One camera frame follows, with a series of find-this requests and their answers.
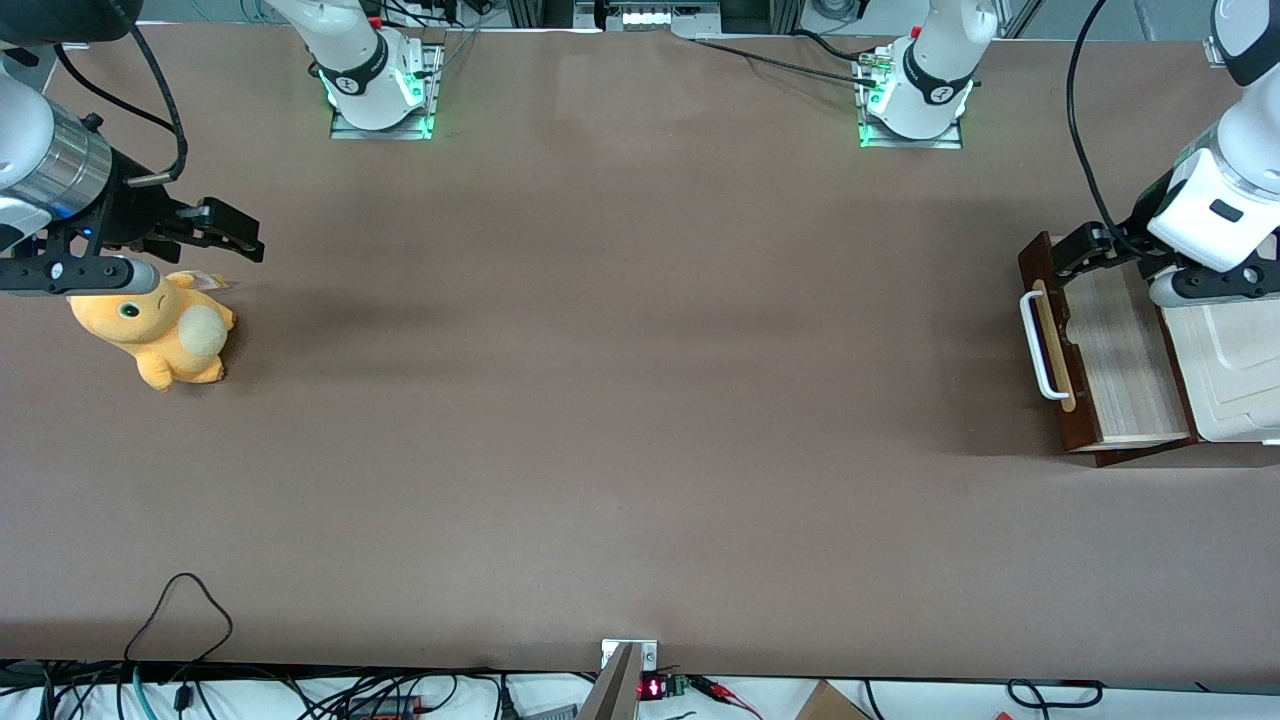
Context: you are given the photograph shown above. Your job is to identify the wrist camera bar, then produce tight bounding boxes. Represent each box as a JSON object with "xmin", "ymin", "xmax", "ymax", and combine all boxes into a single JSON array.
[
  {"xmin": 0, "ymin": 256, "xmax": 161, "ymax": 298},
  {"xmin": 1148, "ymin": 262, "xmax": 1280, "ymax": 308}
]

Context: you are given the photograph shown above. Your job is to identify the white drawer handle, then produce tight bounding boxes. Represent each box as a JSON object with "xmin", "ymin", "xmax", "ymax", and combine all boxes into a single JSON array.
[{"xmin": 1020, "ymin": 290, "xmax": 1073, "ymax": 401}]

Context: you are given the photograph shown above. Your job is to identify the white power strip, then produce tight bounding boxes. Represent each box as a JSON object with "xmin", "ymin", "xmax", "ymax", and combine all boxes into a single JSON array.
[{"xmin": 608, "ymin": 0, "xmax": 723, "ymax": 33}]

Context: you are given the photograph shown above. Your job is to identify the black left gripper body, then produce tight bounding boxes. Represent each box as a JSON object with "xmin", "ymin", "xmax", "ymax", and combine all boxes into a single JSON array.
[{"xmin": 1128, "ymin": 165, "xmax": 1203, "ymax": 269}]

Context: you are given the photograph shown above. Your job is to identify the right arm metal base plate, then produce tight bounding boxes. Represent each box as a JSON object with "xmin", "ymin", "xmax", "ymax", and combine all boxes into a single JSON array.
[{"xmin": 330, "ymin": 40, "xmax": 446, "ymax": 141}]

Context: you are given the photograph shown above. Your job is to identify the brown cardboard piece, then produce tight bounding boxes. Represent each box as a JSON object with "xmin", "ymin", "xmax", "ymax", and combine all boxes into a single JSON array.
[{"xmin": 795, "ymin": 680, "xmax": 871, "ymax": 720}]

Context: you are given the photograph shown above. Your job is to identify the black flat looped cable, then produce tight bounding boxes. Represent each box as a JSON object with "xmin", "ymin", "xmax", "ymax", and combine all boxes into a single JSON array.
[{"xmin": 1005, "ymin": 679, "xmax": 1106, "ymax": 709}]

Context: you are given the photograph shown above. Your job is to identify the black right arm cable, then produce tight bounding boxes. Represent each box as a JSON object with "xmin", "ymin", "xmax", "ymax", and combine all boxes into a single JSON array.
[{"xmin": 55, "ymin": 20, "xmax": 191, "ymax": 189}]

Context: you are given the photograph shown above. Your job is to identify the red and black clip wires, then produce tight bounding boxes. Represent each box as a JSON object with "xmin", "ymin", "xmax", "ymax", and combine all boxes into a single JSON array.
[{"xmin": 688, "ymin": 675, "xmax": 766, "ymax": 720}]

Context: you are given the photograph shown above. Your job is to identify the black box with orange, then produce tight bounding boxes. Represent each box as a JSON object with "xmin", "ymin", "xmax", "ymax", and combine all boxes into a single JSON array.
[{"xmin": 348, "ymin": 695, "xmax": 423, "ymax": 720}]

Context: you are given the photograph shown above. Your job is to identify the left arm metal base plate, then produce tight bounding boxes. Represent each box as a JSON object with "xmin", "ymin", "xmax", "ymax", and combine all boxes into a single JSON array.
[{"xmin": 855, "ymin": 50, "xmax": 964, "ymax": 151}]

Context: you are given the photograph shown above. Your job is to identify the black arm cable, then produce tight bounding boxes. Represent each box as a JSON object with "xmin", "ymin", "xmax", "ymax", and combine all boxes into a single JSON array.
[
  {"xmin": 1066, "ymin": 0, "xmax": 1151, "ymax": 259},
  {"xmin": 55, "ymin": 20, "xmax": 191, "ymax": 189}
]

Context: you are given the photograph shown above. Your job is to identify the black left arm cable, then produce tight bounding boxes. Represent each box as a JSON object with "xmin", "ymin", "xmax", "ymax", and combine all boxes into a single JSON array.
[{"xmin": 1066, "ymin": 0, "xmax": 1151, "ymax": 259}]

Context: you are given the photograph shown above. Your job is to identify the short black table cable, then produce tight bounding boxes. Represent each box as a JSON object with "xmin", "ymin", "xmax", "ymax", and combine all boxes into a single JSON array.
[{"xmin": 795, "ymin": 28, "xmax": 873, "ymax": 65}]

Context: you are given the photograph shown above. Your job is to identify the yellow plush toy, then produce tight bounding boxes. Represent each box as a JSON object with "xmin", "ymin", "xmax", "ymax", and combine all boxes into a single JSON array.
[{"xmin": 68, "ymin": 270, "xmax": 237, "ymax": 393}]

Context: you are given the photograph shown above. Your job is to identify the dark wooden drawer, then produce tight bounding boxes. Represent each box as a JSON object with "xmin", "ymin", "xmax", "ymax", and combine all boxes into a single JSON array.
[{"xmin": 1018, "ymin": 232, "xmax": 1196, "ymax": 456}]

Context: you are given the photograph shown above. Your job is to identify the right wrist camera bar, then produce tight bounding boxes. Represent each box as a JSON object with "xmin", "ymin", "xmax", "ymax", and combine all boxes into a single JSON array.
[{"xmin": 0, "ymin": 256, "xmax": 161, "ymax": 298}]

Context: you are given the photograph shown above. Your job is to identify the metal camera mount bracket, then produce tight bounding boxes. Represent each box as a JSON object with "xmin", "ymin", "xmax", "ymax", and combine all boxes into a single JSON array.
[{"xmin": 575, "ymin": 640, "xmax": 661, "ymax": 720}]

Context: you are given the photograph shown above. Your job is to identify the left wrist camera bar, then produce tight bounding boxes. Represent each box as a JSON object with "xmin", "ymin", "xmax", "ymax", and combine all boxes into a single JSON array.
[{"xmin": 1148, "ymin": 262, "xmax": 1280, "ymax": 308}]

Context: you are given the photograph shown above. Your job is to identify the long black table cable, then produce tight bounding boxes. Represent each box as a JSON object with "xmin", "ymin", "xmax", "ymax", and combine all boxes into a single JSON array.
[{"xmin": 690, "ymin": 38, "xmax": 879, "ymax": 87}]

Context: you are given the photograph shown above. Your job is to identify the wooden cabinet with white top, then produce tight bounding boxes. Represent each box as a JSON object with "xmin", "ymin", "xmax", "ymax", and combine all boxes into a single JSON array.
[{"xmin": 1095, "ymin": 230, "xmax": 1280, "ymax": 468}]

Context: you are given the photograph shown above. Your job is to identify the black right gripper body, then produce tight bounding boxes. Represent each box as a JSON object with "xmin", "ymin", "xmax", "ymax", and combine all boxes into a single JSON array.
[{"xmin": 40, "ymin": 150, "xmax": 206, "ymax": 263}]

